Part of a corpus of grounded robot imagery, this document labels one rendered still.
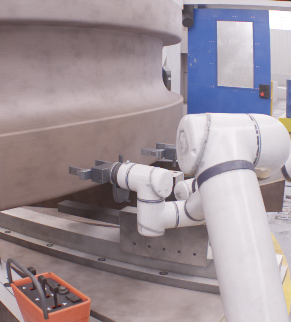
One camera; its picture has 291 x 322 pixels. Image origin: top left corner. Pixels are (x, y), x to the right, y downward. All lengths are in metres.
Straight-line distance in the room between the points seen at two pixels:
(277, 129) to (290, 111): 8.84
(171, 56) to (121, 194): 6.46
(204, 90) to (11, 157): 5.02
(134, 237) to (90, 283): 0.33
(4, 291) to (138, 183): 0.56
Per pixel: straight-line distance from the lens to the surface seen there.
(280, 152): 0.91
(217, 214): 0.79
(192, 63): 6.35
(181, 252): 1.99
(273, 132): 0.89
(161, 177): 1.31
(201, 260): 1.97
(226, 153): 0.82
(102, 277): 2.20
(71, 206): 2.38
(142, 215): 1.37
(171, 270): 2.15
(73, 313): 1.00
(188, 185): 1.64
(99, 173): 1.42
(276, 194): 3.21
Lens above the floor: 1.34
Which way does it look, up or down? 11 degrees down
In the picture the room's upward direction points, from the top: 1 degrees clockwise
